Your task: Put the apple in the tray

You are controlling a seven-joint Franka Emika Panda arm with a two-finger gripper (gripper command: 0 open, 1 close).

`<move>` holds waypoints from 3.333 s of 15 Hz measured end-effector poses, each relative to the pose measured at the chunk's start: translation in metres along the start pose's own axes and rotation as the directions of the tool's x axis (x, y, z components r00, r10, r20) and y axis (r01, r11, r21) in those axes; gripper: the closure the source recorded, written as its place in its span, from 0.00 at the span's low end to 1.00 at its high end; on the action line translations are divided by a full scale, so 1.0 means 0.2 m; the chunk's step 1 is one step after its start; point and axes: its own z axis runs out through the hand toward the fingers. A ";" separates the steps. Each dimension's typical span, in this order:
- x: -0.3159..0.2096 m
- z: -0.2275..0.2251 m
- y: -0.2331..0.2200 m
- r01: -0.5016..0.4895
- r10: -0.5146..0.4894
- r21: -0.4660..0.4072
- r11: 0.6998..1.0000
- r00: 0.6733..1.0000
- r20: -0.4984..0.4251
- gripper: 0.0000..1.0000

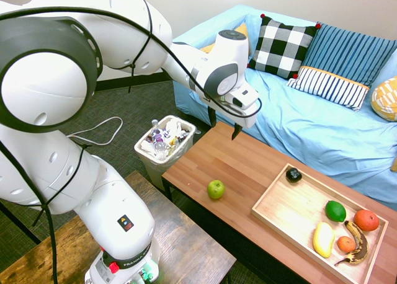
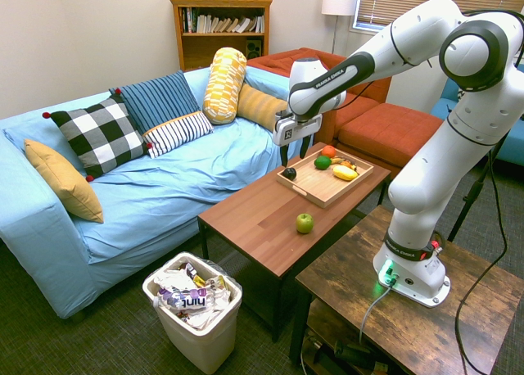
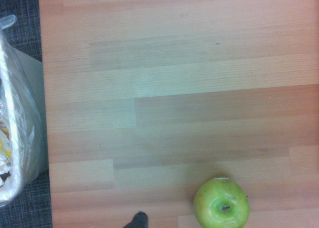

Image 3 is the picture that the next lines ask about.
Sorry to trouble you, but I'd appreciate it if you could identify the green apple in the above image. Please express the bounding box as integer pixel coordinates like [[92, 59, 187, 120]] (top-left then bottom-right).
[[193, 178, 250, 228]]

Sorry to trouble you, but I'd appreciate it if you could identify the clear plastic bin liner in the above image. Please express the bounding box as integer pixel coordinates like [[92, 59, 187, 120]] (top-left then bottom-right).
[[0, 14, 48, 207]]

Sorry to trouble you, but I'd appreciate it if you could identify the yellow white crumpled wrapper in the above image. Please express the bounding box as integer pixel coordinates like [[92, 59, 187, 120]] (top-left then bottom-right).
[[0, 98, 13, 188]]

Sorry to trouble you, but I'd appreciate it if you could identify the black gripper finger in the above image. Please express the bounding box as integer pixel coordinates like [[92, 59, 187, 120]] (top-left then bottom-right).
[[123, 211, 150, 228]]

